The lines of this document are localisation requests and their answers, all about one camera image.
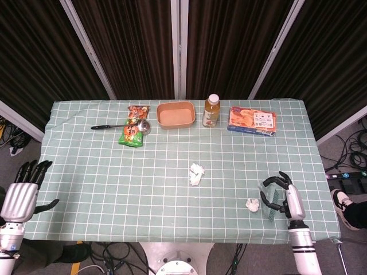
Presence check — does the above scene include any orange snack bag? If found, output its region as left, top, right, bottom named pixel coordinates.
left=127, top=105, right=151, bottom=127

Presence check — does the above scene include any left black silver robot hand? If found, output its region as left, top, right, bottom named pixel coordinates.
left=0, top=159, right=60, bottom=224

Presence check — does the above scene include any green snack bag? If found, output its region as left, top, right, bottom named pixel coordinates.
left=118, top=119, right=144, bottom=148

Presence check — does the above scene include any tea bottle white cap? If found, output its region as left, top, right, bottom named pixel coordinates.
left=202, top=93, right=221, bottom=128

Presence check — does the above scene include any metal ladle black handle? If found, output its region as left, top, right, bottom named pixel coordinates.
left=91, top=119, right=152, bottom=135

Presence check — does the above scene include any dark corrugated partition panel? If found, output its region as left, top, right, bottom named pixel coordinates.
left=0, top=0, right=111, bottom=132
left=185, top=0, right=295, bottom=100
left=70, top=0, right=175, bottom=100
left=255, top=0, right=367, bottom=141

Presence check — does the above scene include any small green hand broom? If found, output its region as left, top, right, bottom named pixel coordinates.
left=257, top=182, right=281, bottom=221

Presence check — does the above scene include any white black sneaker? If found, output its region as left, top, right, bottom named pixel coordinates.
left=331, top=188, right=360, bottom=230

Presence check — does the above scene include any white partition base rail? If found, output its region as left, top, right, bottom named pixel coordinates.
left=315, top=105, right=367, bottom=146
left=0, top=100, right=45, bottom=143

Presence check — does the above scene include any white floor cable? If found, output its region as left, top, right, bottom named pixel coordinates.
left=77, top=265, right=106, bottom=275

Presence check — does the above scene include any black shoe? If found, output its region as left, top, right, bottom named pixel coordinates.
left=56, top=242, right=91, bottom=264

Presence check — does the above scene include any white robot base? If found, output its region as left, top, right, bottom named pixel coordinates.
left=139, top=242, right=214, bottom=275

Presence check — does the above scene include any white partition frame post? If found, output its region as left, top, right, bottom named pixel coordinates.
left=59, top=0, right=117, bottom=100
left=170, top=0, right=189, bottom=100
left=248, top=0, right=305, bottom=100

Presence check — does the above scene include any black power strip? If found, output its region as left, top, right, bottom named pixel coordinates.
left=325, top=171, right=367, bottom=181

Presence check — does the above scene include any olive trouser leg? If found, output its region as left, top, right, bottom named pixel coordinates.
left=13, top=239, right=64, bottom=272

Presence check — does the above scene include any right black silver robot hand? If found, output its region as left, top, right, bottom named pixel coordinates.
left=259, top=171, right=306, bottom=222

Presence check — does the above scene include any black floor cable bundle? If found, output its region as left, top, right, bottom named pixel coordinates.
left=0, top=116, right=33, bottom=154
left=85, top=242, right=151, bottom=275
left=318, top=116, right=367, bottom=174

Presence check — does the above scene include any brown paper food box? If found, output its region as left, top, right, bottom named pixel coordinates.
left=156, top=101, right=197, bottom=130

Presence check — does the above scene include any black trouser leg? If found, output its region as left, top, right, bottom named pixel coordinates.
left=343, top=200, right=367, bottom=230

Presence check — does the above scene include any green white checked tablecloth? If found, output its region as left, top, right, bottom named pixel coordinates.
left=21, top=99, right=342, bottom=246

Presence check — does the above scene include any orange blue snack package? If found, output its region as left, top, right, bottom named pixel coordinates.
left=227, top=106, right=278, bottom=138

